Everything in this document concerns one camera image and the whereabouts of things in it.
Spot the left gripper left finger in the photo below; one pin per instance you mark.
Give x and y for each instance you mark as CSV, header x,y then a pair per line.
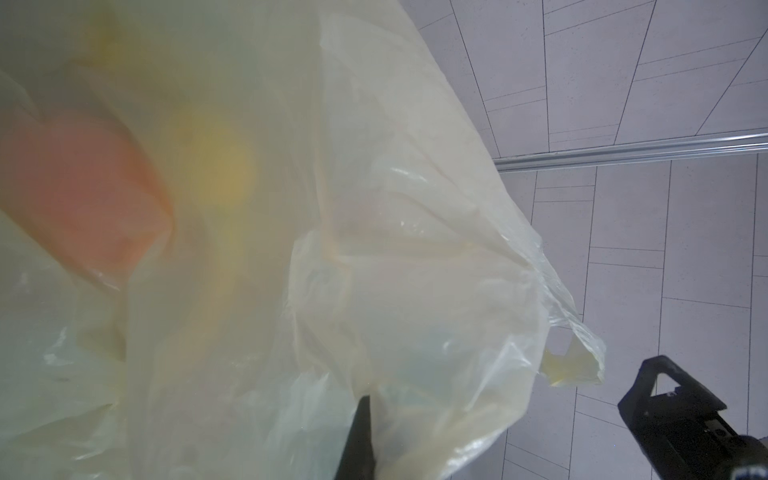
x,y
357,461

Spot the orange fruit toy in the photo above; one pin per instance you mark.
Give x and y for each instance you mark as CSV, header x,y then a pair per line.
x,y
82,187

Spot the yellow banana toy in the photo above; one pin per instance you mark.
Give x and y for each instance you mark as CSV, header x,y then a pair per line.
x,y
216,173

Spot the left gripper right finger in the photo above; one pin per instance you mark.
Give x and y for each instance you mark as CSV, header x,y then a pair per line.
x,y
677,424

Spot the cream plastic shopping bag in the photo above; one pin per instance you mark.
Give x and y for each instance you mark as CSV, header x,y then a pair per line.
x,y
383,256

